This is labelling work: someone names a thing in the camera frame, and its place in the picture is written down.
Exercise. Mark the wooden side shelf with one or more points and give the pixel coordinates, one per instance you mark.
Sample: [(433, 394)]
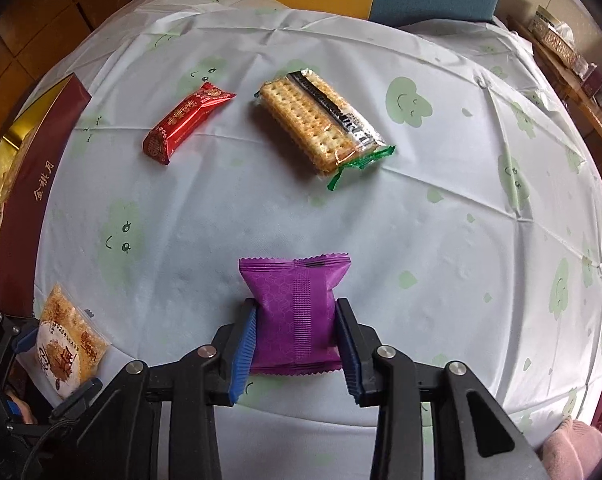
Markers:
[(591, 115)]

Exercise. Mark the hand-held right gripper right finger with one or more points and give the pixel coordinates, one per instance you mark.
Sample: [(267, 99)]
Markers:
[(348, 355)]

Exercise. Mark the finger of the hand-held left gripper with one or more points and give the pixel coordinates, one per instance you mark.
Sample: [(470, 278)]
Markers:
[(25, 342), (76, 400)]

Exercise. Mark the golden rice crisp packet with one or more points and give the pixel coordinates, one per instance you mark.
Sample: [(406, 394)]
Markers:
[(63, 345)]

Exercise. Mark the dark purple box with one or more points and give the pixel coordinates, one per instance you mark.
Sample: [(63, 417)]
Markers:
[(588, 77)]

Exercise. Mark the pink cloth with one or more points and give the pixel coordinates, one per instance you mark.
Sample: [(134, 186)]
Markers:
[(576, 450)]

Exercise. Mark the white cloud-print tablecloth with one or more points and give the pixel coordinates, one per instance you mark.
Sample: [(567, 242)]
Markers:
[(431, 260)]

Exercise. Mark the purple snack packet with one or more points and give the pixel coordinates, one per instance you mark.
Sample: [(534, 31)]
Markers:
[(293, 310)]

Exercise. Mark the gold tin box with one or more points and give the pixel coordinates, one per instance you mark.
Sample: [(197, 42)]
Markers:
[(26, 200)]

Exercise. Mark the patterned tissue box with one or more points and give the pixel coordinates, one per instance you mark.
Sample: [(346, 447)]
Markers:
[(551, 35)]

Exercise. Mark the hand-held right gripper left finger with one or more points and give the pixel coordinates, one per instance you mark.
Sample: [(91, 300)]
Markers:
[(246, 355)]

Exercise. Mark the red snack packet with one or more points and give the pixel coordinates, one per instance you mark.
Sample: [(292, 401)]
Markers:
[(186, 120)]

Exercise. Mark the cracker packet with green ends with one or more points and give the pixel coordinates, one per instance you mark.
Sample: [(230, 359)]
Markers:
[(306, 120)]

